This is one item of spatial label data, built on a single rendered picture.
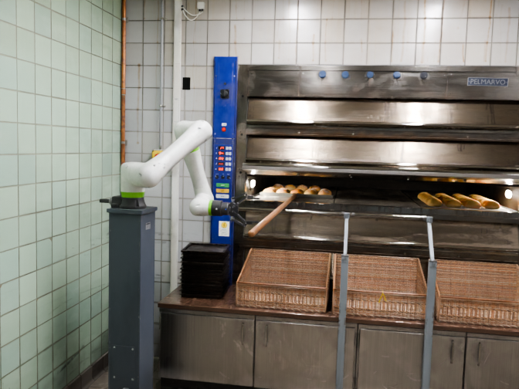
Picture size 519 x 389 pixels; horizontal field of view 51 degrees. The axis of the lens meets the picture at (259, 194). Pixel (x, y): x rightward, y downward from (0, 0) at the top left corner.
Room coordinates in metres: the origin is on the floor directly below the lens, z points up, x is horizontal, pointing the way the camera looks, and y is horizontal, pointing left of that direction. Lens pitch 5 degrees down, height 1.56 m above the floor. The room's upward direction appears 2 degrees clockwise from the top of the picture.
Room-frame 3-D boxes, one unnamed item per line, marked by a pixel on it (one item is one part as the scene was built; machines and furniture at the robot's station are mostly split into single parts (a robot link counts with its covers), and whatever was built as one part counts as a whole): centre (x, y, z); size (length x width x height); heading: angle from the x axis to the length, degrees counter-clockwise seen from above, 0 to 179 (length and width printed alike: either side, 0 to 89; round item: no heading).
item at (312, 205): (3.59, -0.79, 1.16); 1.80 x 0.06 x 0.04; 81
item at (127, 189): (2.92, 0.68, 1.36); 0.16 x 0.13 x 0.19; 42
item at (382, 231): (3.57, -0.79, 1.02); 1.79 x 0.11 x 0.19; 81
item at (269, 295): (3.40, -0.18, 0.72); 0.56 x 0.49 x 0.28; 81
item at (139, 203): (2.94, 0.74, 1.23); 0.26 x 0.15 x 0.06; 78
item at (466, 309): (3.21, -1.35, 0.72); 0.56 x 0.49 x 0.28; 81
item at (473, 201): (3.91, -1.43, 1.21); 0.61 x 0.48 x 0.06; 171
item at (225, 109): (4.65, 0.10, 1.07); 1.93 x 0.16 x 2.15; 171
